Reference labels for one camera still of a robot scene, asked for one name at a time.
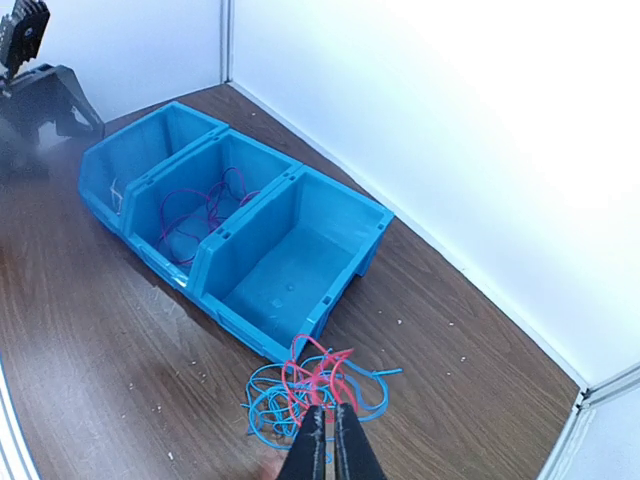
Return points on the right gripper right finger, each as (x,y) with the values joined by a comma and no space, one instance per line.
(354,456)

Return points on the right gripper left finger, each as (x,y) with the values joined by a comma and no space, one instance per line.
(307,457)

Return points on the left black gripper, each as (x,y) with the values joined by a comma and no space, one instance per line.
(45,94)

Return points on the blue three-compartment bin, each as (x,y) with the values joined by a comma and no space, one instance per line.
(260,242)

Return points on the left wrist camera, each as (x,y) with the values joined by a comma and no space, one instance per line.
(22,31)

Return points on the left aluminium frame post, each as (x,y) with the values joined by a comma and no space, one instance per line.
(227,17)

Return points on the aluminium frame post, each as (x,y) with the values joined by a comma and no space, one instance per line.
(227,17)
(600,439)

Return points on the right aluminium frame post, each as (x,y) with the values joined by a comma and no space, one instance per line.
(600,439)

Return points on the aluminium front rail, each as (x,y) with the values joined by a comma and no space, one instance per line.
(16,460)

